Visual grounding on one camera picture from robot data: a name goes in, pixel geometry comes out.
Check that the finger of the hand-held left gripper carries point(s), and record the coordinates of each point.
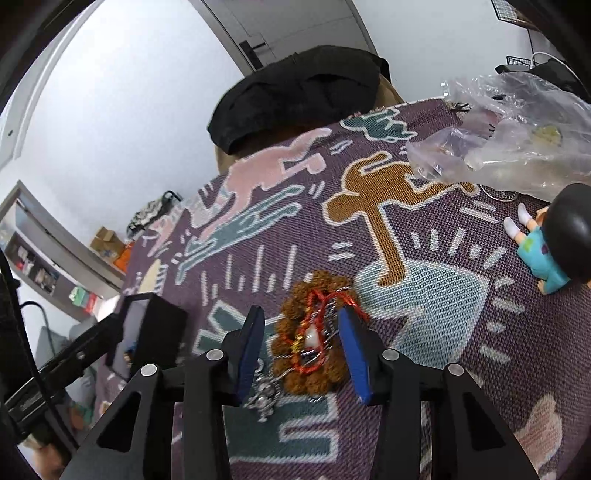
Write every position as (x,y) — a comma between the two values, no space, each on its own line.
(83,346)

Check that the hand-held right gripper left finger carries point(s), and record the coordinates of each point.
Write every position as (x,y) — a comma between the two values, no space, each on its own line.
(249,350)

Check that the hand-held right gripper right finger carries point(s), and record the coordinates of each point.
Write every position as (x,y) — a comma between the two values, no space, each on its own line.
(353,355)

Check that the black jewelry box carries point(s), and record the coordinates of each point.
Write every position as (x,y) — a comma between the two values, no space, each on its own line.
(159,332)

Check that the purple printed blanket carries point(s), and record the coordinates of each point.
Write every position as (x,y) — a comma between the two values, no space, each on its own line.
(415,300)

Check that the orange box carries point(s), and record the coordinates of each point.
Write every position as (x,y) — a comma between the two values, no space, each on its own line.
(123,258)

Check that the cardboard box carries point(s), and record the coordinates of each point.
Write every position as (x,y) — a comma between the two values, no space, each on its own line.
(106,240)

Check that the open grey door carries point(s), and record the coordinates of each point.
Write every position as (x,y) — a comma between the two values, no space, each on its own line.
(46,230)

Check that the black shoe rack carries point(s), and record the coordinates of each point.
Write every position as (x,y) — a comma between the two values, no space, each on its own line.
(150,212)

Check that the black-haired doll figure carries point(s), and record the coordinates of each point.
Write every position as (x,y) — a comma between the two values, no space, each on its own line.
(563,226)

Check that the clear plastic bag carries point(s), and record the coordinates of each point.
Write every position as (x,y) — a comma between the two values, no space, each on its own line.
(521,138)

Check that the grey door with lock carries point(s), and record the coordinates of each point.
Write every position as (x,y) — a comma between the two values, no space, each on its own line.
(295,23)

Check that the black bag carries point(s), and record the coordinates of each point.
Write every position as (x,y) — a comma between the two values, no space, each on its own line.
(554,74)

